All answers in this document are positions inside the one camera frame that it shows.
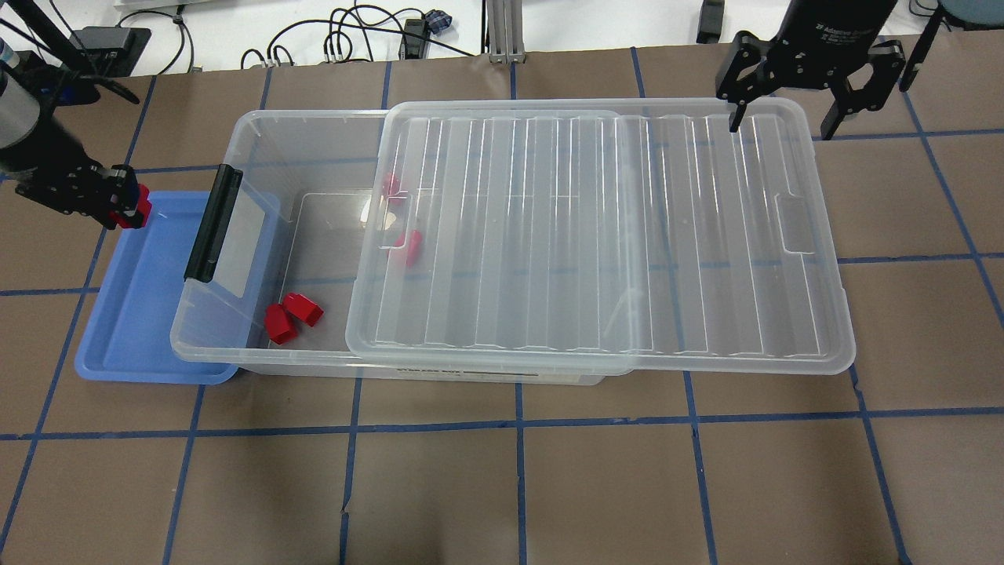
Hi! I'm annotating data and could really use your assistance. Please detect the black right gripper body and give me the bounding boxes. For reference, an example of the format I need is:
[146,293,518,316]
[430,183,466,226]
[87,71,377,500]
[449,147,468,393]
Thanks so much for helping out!
[715,1,906,103]

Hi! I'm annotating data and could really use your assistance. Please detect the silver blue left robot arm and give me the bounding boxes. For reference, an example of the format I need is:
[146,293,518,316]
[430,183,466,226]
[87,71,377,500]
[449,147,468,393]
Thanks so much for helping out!
[1,62,153,230]

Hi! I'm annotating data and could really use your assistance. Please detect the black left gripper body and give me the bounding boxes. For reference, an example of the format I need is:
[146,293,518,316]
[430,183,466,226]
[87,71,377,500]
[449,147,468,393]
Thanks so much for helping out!
[14,154,137,222]

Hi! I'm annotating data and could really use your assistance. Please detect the blue plastic tray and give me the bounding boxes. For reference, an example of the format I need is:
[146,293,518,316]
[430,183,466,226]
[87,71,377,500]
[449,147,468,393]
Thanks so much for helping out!
[75,191,284,385]

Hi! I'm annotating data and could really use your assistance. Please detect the black box latch handle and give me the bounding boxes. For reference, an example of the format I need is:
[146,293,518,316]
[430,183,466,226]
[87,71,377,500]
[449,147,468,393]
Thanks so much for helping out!
[184,163,243,283]

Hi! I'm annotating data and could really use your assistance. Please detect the aluminium frame post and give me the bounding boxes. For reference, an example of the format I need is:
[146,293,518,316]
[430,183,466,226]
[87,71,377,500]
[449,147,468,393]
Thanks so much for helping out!
[482,1,526,64]

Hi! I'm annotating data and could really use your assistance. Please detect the black power adapter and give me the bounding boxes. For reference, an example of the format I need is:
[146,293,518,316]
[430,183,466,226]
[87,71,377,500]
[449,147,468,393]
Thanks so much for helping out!
[69,26,153,58]

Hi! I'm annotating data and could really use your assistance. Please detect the red block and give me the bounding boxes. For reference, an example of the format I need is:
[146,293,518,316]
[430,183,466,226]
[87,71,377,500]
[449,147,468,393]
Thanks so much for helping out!
[133,183,153,229]
[281,292,324,326]
[264,303,299,344]
[395,229,424,268]
[381,173,402,200]

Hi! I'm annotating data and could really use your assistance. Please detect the clear plastic storage box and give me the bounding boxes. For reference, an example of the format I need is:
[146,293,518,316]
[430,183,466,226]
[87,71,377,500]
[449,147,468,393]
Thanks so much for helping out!
[171,101,646,385]

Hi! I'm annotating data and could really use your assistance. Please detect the clear ribbed box lid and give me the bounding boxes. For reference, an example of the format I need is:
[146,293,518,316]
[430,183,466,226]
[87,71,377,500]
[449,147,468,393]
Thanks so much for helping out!
[345,97,856,377]

